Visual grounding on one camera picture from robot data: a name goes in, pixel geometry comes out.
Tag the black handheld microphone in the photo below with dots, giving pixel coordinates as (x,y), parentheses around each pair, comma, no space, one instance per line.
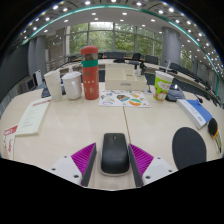
(212,126)

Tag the stack of white paper cups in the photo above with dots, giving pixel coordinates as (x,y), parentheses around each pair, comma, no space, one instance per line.
(54,86)

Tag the ceiling lights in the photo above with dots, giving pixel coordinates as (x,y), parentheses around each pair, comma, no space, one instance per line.
(124,13)

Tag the long curved conference desk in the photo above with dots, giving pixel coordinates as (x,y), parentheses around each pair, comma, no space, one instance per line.
(156,68)

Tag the black mouse pad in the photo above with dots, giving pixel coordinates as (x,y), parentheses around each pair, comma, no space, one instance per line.
(189,148)

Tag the black computer mouse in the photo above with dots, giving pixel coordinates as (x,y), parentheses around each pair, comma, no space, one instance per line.
(115,155)

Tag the white lidded mug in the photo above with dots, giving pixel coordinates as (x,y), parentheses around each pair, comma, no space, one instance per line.
(72,86)

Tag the blue and white book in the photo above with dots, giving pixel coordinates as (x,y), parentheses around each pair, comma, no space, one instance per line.
(195,113)

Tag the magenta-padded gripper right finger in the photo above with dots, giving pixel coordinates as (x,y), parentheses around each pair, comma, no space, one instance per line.
(142,160)

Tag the printed paper cup with lid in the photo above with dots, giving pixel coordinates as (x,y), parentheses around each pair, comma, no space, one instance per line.
(162,86)

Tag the dark office chairs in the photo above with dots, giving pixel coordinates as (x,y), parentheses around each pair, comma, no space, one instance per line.
(151,59)

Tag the colourful sticker sheet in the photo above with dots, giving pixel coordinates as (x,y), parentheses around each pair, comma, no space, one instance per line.
(123,99)

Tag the white booklet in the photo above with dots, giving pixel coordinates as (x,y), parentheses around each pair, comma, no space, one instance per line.
(33,116)

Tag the red and white leaflet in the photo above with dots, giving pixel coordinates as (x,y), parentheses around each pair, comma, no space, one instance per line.
(9,143)

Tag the cream cardboard box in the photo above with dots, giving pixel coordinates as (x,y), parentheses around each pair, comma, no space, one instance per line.
(125,81)

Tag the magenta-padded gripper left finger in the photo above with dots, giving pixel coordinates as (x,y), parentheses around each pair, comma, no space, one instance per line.
(83,157)

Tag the large glass window wall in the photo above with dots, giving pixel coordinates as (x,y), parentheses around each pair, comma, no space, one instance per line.
(101,40)

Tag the red drink bottle green band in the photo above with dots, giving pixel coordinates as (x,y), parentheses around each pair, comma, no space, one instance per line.
(90,78)

